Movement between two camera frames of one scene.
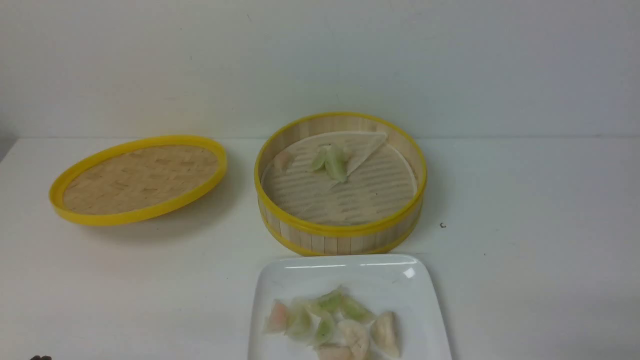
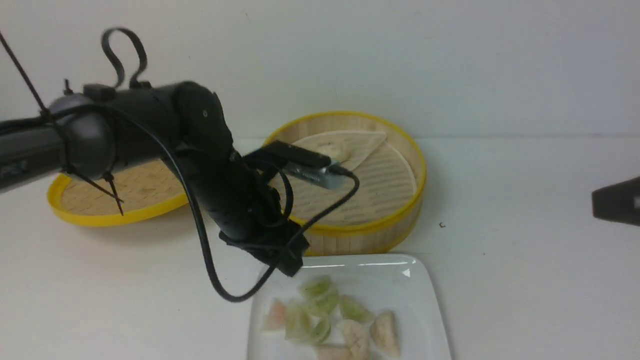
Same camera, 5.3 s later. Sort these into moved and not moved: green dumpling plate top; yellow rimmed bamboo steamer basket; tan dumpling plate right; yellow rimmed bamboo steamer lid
Moved: green dumpling plate top
Not moved: yellow rimmed bamboo steamer lid; yellow rimmed bamboo steamer basket; tan dumpling plate right
